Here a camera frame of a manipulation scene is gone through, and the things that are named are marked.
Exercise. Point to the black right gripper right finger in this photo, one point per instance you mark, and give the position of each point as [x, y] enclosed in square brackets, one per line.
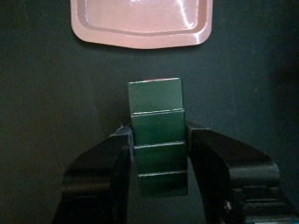
[238, 169]

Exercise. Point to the pink plastic plate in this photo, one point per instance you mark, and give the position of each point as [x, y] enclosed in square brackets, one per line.
[142, 20]

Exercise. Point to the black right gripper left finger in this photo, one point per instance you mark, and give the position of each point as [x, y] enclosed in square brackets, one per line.
[98, 175]

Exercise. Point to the dark green toy sushi roll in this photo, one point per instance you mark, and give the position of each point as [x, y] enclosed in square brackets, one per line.
[158, 131]

